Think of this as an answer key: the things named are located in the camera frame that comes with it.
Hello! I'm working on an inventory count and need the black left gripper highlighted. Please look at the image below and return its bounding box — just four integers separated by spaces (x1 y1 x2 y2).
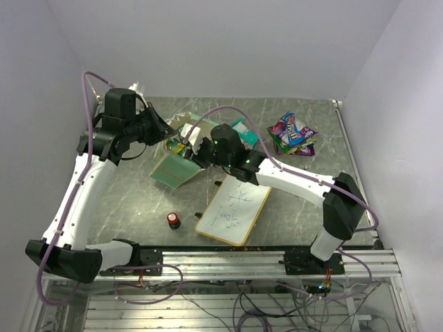
125 102 177 146

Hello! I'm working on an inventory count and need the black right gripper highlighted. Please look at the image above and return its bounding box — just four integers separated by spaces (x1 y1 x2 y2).
185 136 233 169

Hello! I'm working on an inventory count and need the teal snack packet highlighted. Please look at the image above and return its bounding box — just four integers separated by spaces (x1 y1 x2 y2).
231 118 259 149

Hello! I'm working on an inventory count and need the blue M&M's candy bag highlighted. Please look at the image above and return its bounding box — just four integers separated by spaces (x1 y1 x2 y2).
279 112 317 147

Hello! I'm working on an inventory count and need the purple Fox's berries candy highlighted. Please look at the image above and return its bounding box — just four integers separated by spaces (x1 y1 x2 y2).
273 142 315 156

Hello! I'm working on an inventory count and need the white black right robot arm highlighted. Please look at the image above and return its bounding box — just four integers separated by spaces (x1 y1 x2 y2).
180 124 365 274

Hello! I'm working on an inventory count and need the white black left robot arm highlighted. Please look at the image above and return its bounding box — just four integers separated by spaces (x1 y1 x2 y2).
25 84 176 284

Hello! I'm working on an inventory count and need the small yellow-framed whiteboard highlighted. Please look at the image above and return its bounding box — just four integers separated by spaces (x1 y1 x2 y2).
195 176 271 246

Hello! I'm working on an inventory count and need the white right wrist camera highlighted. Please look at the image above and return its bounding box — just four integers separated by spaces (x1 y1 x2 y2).
180 123 204 154

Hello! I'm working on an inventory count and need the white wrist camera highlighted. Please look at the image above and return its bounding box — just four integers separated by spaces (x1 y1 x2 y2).
129 82 146 103
180 123 204 154

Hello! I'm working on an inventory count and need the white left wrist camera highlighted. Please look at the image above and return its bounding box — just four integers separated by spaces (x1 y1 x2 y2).
129 82 146 103

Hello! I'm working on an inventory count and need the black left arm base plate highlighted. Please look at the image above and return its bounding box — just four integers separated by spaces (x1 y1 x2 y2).
114 249 163 276

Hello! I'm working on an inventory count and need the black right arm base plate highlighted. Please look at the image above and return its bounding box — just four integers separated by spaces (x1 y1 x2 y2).
278 248 345 275

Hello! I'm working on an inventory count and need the aluminium frame rail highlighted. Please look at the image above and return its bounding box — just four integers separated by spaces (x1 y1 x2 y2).
37 248 402 281

